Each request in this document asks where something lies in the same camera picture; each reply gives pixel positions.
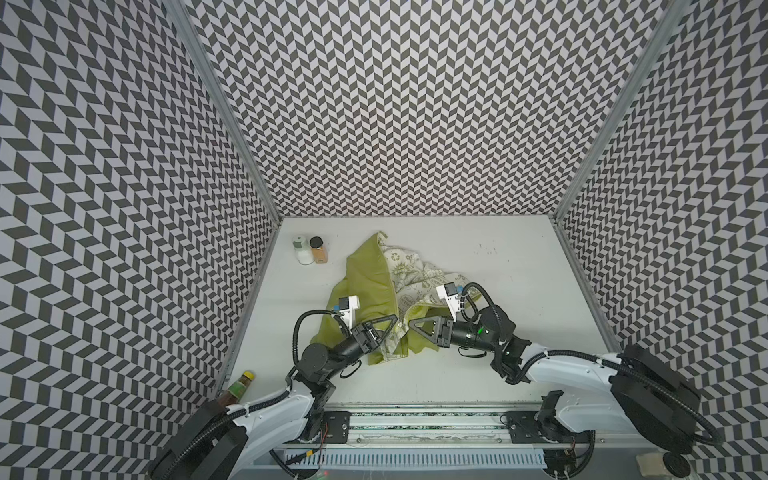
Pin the brown sauce bottle green label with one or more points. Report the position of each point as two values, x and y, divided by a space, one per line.
234 393

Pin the aluminium left corner post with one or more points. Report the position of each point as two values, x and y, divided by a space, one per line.
178 15

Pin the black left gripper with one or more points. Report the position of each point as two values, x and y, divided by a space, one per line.
366 335

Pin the black round puck on sponge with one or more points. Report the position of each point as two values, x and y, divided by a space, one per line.
663 465

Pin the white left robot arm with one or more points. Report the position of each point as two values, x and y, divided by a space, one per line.
218 441

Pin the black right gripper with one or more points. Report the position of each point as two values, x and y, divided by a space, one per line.
447 331

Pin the green and cream printed jacket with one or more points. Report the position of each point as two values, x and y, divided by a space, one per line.
392 280

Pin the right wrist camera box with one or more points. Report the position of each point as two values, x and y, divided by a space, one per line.
450 293

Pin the aluminium right corner post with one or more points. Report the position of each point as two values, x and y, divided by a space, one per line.
643 68

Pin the aluminium corner post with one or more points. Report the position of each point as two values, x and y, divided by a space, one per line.
643 68
178 15

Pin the orange spice jar black lid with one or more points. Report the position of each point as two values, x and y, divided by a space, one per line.
318 249

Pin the white spice jar green lid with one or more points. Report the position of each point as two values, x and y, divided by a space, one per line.
302 250

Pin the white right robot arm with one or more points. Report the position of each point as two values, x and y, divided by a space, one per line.
628 392

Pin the metal base rail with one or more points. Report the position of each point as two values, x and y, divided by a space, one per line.
484 425

